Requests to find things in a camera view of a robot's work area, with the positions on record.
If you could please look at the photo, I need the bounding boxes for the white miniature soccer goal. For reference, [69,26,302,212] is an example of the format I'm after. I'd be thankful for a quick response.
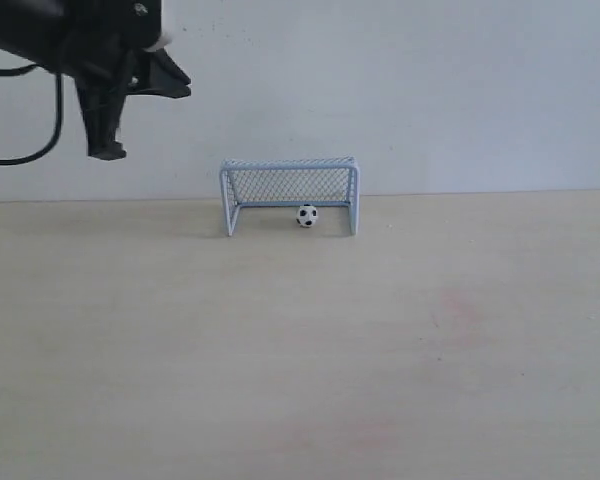
[219,156,361,236]

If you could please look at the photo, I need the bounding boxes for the black cable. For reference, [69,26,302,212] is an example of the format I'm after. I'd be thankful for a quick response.
[0,63,64,167]

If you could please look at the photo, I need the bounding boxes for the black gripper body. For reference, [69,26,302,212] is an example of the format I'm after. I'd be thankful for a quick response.
[0,1,170,82]

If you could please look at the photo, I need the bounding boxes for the small black white soccer ball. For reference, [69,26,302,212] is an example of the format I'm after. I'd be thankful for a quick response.
[296,204,319,228]

